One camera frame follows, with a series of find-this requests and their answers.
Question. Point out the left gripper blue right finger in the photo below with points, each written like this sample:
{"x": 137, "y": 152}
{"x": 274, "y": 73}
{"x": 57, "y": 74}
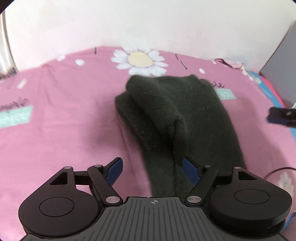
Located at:
{"x": 192, "y": 170}

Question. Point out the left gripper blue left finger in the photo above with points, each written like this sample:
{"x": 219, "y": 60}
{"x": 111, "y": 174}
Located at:
{"x": 113, "y": 170}

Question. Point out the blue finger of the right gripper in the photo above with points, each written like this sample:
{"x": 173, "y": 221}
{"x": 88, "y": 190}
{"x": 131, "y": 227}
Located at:
{"x": 282, "y": 116}

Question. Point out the dark green knit sweater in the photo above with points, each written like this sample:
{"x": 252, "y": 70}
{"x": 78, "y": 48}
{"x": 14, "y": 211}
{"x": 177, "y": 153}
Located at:
{"x": 176, "y": 117}

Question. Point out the blue patterned pillow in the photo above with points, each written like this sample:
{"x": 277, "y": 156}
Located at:
{"x": 268, "y": 90}

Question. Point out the grey headboard panel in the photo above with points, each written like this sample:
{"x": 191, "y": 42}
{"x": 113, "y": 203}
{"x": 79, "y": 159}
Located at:
{"x": 280, "y": 69}

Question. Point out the pink floral bed sheet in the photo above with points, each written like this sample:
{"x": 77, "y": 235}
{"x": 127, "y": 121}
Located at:
{"x": 63, "y": 114}

